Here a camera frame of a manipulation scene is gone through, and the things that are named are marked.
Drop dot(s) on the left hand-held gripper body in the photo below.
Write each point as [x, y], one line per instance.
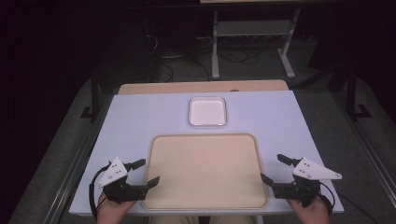
[112, 174]

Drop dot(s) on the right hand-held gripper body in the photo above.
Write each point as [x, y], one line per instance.
[306, 183]

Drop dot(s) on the white metal stand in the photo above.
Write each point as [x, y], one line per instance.
[249, 28]

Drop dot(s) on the white square dish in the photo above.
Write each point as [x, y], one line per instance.
[207, 111]

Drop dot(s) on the black metal stand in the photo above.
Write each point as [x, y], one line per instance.
[351, 93]
[94, 96]

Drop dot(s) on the person's left hand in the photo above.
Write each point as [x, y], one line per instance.
[110, 212]

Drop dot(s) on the beige plastic tray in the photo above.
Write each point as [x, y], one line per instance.
[205, 172]

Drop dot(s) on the aluminium floor rail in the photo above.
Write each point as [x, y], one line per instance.
[69, 183]
[370, 152]

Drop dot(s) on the person's right hand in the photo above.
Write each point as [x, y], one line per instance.
[309, 213]

